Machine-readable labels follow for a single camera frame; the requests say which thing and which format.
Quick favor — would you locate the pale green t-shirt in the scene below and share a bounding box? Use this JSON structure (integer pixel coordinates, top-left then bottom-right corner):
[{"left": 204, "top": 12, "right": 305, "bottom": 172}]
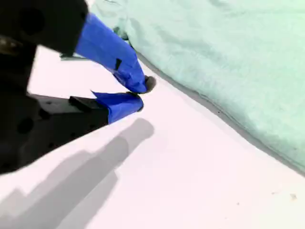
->
[{"left": 89, "top": 0, "right": 305, "bottom": 177}]

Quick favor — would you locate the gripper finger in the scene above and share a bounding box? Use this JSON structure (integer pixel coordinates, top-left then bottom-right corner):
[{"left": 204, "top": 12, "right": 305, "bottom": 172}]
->
[
  {"left": 0, "top": 0, "right": 157, "bottom": 94},
  {"left": 19, "top": 90, "right": 144, "bottom": 167}
]

